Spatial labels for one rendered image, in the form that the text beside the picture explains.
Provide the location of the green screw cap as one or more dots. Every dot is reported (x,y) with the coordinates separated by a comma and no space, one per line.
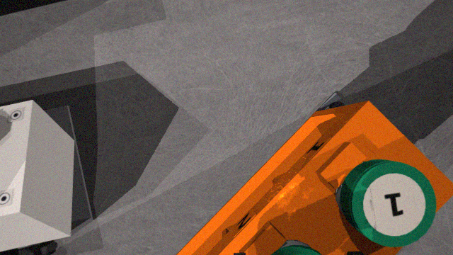
(296,250)
(389,202)

